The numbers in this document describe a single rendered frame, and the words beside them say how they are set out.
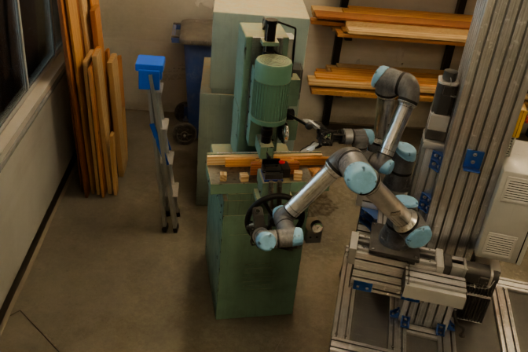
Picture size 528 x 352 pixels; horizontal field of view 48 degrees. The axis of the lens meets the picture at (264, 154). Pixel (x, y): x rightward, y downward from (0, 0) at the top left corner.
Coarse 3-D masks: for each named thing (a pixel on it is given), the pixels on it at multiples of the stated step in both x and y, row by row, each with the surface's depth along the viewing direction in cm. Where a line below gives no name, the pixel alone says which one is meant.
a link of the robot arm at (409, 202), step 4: (396, 196) 260; (400, 196) 261; (404, 196) 261; (408, 196) 261; (400, 200) 257; (404, 200) 257; (408, 200) 258; (412, 200) 258; (416, 200) 258; (404, 204) 254; (408, 204) 254; (412, 204) 254; (416, 204) 256; (408, 208) 254; (412, 208) 254; (416, 208) 257; (388, 220) 263; (388, 224) 263; (392, 224) 261
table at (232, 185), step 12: (216, 168) 295; (228, 168) 296; (240, 168) 297; (300, 168) 302; (216, 180) 285; (228, 180) 286; (252, 180) 288; (216, 192) 285; (228, 192) 286; (240, 192) 287; (252, 192) 289
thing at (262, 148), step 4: (256, 136) 300; (260, 136) 300; (256, 140) 300; (260, 140) 296; (256, 144) 300; (260, 144) 293; (264, 144) 293; (268, 144) 293; (272, 144) 294; (256, 148) 300; (260, 148) 291; (264, 148) 291; (268, 148) 291; (272, 148) 292; (260, 152) 292; (264, 152) 292; (268, 152) 292; (272, 152) 293; (260, 156) 293; (264, 156) 293; (272, 156) 294
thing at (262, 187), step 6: (258, 174) 284; (258, 180) 284; (288, 180) 280; (258, 186) 284; (264, 186) 276; (276, 186) 278; (282, 186) 278; (288, 186) 279; (264, 192) 278; (276, 192) 280; (282, 192) 280; (288, 192) 281
